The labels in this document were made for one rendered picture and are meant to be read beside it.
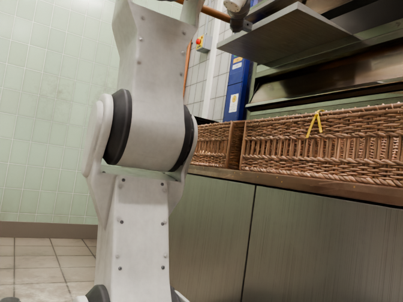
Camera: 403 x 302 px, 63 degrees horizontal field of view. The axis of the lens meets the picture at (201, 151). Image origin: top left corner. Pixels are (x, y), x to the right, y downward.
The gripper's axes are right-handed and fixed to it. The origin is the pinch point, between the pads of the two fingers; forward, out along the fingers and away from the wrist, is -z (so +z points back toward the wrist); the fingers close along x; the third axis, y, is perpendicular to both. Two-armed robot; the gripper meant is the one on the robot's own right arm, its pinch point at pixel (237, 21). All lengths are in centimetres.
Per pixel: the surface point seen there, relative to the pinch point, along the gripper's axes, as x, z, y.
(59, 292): -120, 1, 57
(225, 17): -0.8, 4.1, 5.0
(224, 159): -59, 28, -3
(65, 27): 18, -68, 115
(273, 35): -1.7, -5.6, -15.7
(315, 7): 17.0, -14.8, -33.2
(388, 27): -4, 14, -54
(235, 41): -1.7, -16.3, 0.3
